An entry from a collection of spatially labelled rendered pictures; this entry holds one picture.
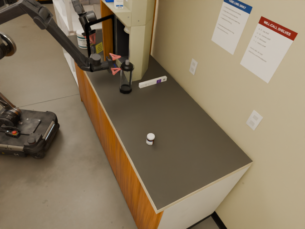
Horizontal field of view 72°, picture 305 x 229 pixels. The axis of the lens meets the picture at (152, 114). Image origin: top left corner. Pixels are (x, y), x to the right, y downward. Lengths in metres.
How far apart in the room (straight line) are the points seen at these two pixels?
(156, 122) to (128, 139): 0.25
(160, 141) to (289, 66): 0.81
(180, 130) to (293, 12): 0.87
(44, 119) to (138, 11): 1.60
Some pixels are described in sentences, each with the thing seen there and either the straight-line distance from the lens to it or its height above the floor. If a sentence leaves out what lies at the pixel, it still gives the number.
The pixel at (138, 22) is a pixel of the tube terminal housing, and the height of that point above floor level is 1.43.
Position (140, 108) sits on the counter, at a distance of 1.56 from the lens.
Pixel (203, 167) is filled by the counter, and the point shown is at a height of 0.94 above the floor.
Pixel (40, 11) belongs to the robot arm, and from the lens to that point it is 1.34.
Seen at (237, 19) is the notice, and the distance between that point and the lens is 1.39.
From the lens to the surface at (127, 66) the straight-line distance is 1.55.
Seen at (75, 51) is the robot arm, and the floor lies 1.32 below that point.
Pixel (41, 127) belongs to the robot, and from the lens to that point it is 2.51.
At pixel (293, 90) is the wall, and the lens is 1.23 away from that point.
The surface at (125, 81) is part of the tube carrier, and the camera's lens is 1.60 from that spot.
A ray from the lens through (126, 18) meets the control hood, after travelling 1.54.
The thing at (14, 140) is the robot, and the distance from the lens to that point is 2.49.
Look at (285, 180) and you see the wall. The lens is 1.45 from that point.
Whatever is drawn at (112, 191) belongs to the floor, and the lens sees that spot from 2.21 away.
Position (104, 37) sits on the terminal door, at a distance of 1.82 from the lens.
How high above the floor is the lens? 2.00
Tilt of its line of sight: 44 degrees down
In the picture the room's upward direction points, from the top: 8 degrees clockwise
